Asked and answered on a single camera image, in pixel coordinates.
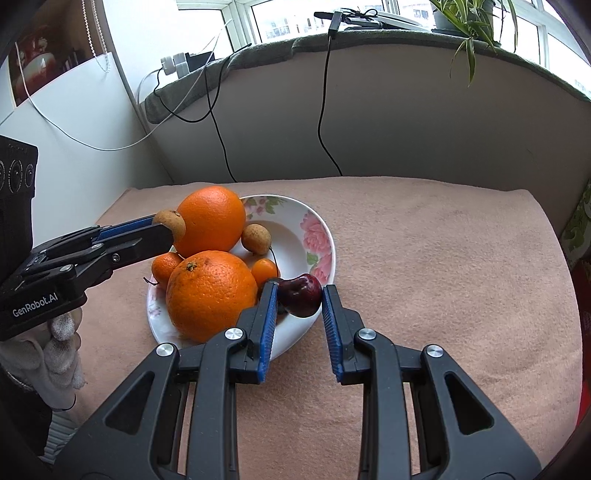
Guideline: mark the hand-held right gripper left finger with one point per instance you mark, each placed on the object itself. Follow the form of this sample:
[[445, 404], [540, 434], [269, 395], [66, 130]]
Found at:
[[269, 323]]

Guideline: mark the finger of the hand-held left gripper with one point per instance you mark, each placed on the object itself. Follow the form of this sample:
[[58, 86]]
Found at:
[[138, 247], [124, 227]]

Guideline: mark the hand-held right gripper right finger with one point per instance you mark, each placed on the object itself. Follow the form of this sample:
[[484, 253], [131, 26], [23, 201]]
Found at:
[[333, 332]]

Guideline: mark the bumpy tangerine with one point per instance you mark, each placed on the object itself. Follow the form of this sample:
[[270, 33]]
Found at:
[[165, 270], [207, 300]]

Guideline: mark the dark red cherry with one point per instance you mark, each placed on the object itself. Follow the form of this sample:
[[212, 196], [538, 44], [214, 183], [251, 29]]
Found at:
[[300, 295]]

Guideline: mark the tan longan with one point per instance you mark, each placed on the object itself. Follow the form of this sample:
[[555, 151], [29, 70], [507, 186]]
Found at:
[[256, 238], [173, 221]]

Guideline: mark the small orange kumquat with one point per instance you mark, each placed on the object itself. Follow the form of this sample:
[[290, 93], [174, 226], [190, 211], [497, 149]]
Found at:
[[263, 272]]

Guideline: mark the large smooth orange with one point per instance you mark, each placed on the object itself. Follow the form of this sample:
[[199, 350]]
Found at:
[[210, 221]]

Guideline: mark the white floral plate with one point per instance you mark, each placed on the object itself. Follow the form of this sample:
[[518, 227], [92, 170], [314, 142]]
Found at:
[[295, 244]]

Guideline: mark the person's left hand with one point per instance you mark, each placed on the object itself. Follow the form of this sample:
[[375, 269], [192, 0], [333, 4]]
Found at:
[[55, 360]]

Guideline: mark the pink blanket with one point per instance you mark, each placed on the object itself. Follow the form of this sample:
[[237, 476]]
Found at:
[[438, 277]]

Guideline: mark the white ribbed fabric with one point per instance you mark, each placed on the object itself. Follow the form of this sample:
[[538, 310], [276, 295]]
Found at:
[[60, 438]]

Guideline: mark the white plug chargers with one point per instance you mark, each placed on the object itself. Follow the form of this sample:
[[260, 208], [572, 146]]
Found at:
[[174, 64]]

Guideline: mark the red object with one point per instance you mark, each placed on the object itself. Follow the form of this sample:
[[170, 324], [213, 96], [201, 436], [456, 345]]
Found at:
[[582, 300]]

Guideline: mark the window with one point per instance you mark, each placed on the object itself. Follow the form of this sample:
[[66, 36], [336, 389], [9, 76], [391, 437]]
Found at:
[[277, 18]]

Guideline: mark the green floral box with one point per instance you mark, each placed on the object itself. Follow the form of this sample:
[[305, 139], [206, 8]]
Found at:
[[579, 230]]

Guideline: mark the small black adapter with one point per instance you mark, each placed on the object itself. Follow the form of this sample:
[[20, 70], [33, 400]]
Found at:
[[335, 23]]

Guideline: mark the flat grey device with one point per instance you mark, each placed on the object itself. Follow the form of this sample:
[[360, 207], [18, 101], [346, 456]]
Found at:
[[397, 21]]

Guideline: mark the potted spider plant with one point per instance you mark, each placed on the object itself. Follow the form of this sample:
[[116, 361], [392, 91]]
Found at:
[[445, 21]]

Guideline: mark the red wall poster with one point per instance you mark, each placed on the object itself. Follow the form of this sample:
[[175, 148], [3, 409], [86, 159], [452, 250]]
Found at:
[[34, 64]]

